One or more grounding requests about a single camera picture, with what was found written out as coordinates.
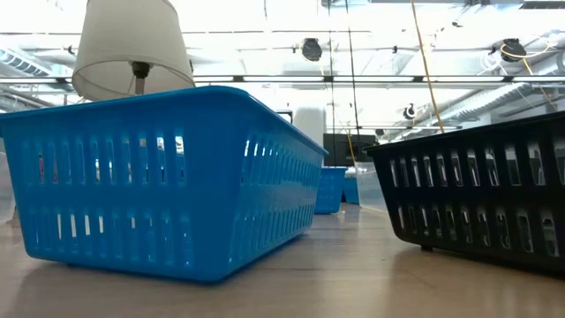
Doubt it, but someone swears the blue plastic slotted basket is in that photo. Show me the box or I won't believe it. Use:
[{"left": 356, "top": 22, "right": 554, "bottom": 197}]
[
  {"left": 314, "top": 166, "right": 349, "bottom": 216},
  {"left": 0, "top": 85, "right": 329, "bottom": 284},
  {"left": 343, "top": 176, "right": 361, "bottom": 205}
]

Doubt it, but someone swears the black plastic slotted basket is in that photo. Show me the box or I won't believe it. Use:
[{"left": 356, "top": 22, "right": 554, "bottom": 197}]
[{"left": 364, "top": 110, "right": 565, "bottom": 271}]

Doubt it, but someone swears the black monitor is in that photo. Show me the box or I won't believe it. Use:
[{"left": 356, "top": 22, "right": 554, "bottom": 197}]
[{"left": 322, "top": 132, "right": 379, "bottom": 168}]

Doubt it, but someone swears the clear plastic storage bin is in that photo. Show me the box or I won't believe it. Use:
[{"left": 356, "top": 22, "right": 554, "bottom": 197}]
[{"left": 355, "top": 161, "right": 389, "bottom": 211}]

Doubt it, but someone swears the table lamp with white shade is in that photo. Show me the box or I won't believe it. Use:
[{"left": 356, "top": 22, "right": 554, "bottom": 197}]
[{"left": 72, "top": 0, "right": 196, "bottom": 102}]

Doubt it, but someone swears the black hanging cable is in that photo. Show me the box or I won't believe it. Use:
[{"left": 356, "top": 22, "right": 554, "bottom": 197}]
[{"left": 343, "top": 0, "right": 362, "bottom": 134}]

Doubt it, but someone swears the yellow hanging cable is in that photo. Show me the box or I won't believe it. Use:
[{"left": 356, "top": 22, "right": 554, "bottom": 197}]
[{"left": 410, "top": 0, "right": 446, "bottom": 134}]

